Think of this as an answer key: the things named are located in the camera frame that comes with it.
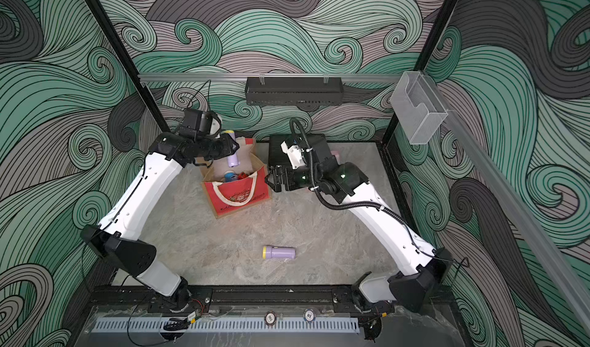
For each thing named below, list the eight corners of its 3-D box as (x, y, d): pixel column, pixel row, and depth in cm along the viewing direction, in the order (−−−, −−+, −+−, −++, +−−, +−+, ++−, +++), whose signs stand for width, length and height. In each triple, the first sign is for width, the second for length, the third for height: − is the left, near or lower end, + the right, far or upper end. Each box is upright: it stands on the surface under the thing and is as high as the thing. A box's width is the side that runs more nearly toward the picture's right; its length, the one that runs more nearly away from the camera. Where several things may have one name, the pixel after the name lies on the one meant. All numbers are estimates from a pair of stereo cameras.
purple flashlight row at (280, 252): (262, 260, 84) (261, 256, 81) (263, 249, 86) (262, 246, 83) (296, 260, 84) (296, 256, 81) (295, 249, 86) (296, 246, 83)
